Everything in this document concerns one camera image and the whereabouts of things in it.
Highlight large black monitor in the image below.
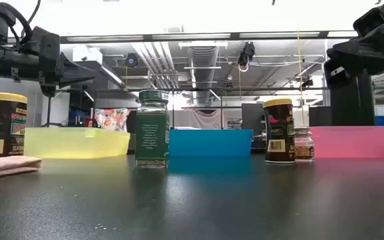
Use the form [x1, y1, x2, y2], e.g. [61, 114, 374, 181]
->
[241, 103, 266, 131]

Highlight blue plastic bin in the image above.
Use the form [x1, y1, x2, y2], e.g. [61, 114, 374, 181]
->
[169, 129, 253, 158]

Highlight pink plastic bin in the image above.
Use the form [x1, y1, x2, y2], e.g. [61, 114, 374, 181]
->
[310, 125, 384, 159]

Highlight pink folded cloth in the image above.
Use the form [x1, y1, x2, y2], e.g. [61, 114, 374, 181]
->
[0, 155, 43, 181]

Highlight yellow plastic bin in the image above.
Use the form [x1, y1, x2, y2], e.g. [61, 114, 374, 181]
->
[24, 127, 131, 159]

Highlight overhead light bar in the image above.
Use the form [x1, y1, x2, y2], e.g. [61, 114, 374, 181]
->
[59, 31, 359, 44]

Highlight silver ceiling duct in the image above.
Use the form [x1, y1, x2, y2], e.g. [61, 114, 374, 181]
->
[187, 45, 219, 104]

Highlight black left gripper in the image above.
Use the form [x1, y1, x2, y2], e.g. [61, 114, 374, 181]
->
[10, 44, 96, 98]

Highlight tall black partition panel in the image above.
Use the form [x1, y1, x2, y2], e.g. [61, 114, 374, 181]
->
[330, 68, 375, 127]

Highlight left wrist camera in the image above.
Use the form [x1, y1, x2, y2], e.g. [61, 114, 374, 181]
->
[30, 25, 61, 46]

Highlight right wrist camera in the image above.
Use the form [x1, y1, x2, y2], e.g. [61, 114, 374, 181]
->
[353, 8, 384, 37]

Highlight yellow hanging cord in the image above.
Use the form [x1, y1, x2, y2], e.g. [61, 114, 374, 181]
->
[297, 30, 308, 128]

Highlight yellow lid dark spice jar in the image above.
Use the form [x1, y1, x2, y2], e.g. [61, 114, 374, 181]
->
[0, 92, 29, 158]
[262, 98, 296, 164]

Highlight green lid glass spice jar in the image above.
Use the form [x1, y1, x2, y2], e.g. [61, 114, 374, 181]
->
[134, 89, 171, 169]

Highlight floral patterned cloth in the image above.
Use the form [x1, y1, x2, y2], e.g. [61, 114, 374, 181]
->
[94, 108, 131, 133]

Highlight round ceiling camera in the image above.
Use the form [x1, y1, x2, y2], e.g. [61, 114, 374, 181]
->
[125, 53, 139, 68]

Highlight low black panel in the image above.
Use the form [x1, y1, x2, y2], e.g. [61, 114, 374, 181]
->
[308, 105, 332, 127]

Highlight small glass spice jar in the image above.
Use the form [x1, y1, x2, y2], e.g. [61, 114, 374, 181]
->
[293, 127, 315, 163]

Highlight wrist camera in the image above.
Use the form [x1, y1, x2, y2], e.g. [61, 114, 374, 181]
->
[353, 8, 384, 37]
[30, 25, 61, 46]

